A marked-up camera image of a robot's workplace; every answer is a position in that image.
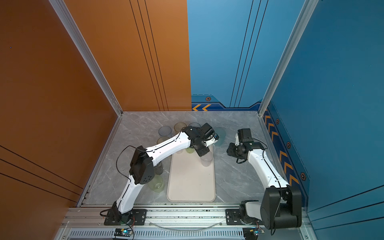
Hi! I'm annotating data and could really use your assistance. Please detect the clear plastic cup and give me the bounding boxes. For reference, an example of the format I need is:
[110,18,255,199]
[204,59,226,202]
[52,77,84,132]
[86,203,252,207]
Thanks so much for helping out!
[201,150,214,167]

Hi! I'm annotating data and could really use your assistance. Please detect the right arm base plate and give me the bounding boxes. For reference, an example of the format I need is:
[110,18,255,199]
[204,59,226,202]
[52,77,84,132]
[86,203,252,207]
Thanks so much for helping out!
[225,209,263,226]

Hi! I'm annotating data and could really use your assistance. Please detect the green circuit board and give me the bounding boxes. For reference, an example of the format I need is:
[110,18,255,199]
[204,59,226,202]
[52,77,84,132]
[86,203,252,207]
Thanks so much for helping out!
[113,228,135,240]
[243,228,265,240]

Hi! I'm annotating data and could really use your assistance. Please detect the left green circuit board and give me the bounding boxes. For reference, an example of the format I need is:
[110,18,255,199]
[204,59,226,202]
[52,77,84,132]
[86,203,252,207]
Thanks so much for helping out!
[113,228,135,240]

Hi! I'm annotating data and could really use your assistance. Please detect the light green dotted cup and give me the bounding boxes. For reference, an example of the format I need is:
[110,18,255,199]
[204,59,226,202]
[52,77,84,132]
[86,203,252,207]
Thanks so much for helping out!
[148,175,165,193]

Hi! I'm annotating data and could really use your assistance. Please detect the amber tall tumbler back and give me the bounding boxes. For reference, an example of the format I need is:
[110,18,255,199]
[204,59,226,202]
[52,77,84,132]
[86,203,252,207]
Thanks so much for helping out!
[174,122,187,133]

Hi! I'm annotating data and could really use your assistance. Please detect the teal textured tumbler right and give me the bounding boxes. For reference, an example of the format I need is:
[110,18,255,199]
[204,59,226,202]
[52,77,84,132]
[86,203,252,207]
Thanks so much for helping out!
[215,127,227,147]

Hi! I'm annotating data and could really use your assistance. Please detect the aluminium corner post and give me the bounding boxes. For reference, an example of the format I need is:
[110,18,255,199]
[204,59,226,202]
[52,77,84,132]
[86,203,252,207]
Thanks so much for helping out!
[258,0,319,117]
[49,0,123,117]

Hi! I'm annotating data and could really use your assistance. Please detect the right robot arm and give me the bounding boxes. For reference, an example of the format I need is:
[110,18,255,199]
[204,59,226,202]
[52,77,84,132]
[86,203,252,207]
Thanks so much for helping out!
[227,129,302,233]

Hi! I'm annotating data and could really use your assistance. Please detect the light blue clear tumbler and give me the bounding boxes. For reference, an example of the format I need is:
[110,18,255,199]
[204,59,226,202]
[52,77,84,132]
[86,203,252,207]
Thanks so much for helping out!
[189,122,201,128]

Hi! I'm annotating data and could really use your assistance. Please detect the left aluminium corner post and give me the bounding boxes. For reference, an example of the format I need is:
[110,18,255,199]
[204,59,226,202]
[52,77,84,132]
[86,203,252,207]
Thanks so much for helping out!
[49,0,123,117]

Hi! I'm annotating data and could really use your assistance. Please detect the aluminium front rail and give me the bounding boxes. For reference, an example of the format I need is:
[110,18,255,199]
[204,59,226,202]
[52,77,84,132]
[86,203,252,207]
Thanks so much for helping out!
[54,204,317,240]

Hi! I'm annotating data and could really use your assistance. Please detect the grey-blue frosted tumbler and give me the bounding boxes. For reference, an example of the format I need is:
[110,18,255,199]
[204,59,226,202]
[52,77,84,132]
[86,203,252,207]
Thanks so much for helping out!
[158,126,173,138]

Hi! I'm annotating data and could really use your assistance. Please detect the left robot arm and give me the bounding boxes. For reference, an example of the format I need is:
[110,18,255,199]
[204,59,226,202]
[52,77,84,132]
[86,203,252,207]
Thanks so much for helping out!
[110,123,220,221]

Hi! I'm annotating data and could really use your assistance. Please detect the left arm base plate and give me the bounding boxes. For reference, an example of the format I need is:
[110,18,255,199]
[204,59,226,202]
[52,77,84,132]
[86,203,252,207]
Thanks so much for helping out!
[101,209,147,227]

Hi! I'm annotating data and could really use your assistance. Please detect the white rectangular tray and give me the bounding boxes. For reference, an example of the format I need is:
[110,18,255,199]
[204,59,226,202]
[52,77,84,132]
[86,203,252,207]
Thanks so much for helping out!
[167,150,216,203]

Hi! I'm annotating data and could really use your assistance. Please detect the right green circuit board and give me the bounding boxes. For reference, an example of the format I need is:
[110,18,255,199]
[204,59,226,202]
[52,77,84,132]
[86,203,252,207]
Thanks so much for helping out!
[243,228,265,240]

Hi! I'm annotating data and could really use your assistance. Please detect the small green faceted glass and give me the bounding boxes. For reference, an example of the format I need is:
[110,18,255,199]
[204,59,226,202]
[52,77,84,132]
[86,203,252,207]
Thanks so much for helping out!
[186,147,195,154]

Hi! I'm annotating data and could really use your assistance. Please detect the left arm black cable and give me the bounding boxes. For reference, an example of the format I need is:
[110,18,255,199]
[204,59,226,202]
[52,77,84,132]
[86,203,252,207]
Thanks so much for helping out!
[115,127,187,184]

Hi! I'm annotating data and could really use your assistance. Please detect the dark smoky tumbler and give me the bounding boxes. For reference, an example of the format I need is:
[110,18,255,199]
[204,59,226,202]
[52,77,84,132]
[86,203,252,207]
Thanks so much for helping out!
[154,162,164,175]

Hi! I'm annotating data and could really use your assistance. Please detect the right aluminium corner post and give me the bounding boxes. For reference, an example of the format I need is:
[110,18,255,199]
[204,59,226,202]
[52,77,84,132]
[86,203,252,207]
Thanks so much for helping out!
[258,0,319,117]

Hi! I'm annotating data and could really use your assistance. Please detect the yellow tumbler near tray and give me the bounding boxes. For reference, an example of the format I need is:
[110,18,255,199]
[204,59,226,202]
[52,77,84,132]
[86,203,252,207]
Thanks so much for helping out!
[157,136,170,145]

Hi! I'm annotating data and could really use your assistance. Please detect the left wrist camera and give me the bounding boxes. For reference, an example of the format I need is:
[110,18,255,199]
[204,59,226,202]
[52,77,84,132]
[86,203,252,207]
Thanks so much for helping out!
[210,134,220,144]

